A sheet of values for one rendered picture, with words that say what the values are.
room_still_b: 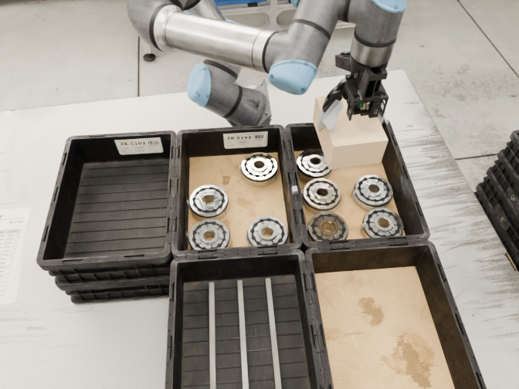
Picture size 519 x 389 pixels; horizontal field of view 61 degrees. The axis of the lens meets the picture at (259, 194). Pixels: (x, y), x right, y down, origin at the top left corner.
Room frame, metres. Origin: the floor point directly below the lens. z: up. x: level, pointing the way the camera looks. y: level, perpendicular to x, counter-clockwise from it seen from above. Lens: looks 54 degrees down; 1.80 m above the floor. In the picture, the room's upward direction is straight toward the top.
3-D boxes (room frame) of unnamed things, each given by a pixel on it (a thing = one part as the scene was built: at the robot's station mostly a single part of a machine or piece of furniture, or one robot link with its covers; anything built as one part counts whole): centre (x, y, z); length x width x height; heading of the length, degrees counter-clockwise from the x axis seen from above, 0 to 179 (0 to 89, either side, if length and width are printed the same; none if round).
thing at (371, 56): (0.69, -0.21, 1.32); 0.08 x 0.08 x 0.05
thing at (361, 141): (0.71, -0.20, 1.08); 0.16 x 0.12 x 0.07; 9
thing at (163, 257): (0.65, 0.36, 0.92); 0.40 x 0.30 x 0.02; 4
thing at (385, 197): (0.71, -0.31, 0.86); 0.10 x 0.10 x 0.01
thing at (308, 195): (0.70, -0.17, 0.86); 0.10 x 0.10 x 0.01
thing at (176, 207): (0.68, 0.06, 0.92); 0.40 x 0.30 x 0.02; 4
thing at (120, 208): (0.65, 0.36, 0.87); 0.40 x 0.30 x 0.11; 4
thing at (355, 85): (0.68, -0.21, 1.24); 0.09 x 0.08 x 0.12; 9
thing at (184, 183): (0.68, 0.06, 0.87); 0.40 x 0.30 x 0.11; 4
